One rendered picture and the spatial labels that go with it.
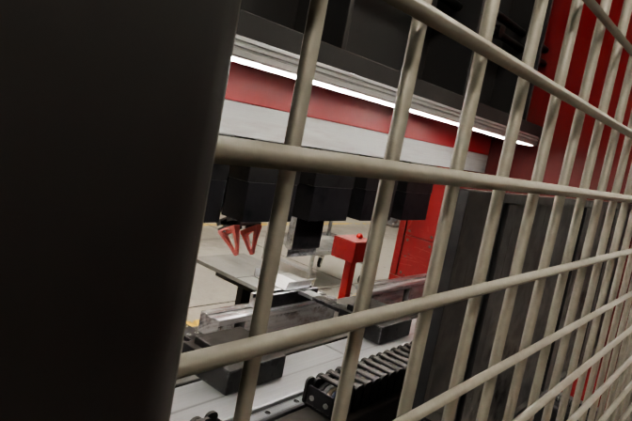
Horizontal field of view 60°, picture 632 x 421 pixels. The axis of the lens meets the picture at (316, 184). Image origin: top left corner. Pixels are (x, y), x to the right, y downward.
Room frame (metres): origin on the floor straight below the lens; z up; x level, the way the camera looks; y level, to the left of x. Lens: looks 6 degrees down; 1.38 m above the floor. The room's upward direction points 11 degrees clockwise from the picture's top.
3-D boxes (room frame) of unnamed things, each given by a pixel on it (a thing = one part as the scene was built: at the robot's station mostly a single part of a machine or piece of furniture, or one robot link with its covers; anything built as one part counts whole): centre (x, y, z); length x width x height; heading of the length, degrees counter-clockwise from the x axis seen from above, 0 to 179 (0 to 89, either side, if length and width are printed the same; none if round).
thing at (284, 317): (1.23, 0.04, 0.92); 0.39 x 0.06 x 0.10; 141
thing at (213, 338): (0.87, 0.13, 1.01); 0.26 x 0.12 x 0.05; 51
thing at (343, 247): (3.17, -0.29, 0.41); 0.25 x 0.20 x 0.83; 51
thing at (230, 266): (1.37, 0.12, 1.00); 0.26 x 0.18 x 0.01; 51
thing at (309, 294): (1.18, -0.12, 1.01); 0.26 x 0.12 x 0.05; 51
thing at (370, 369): (0.86, -0.18, 1.02); 0.37 x 0.06 x 0.04; 141
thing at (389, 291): (1.70, -0.34, 0.92); 0.50 x 0.06 x 0.10; 141
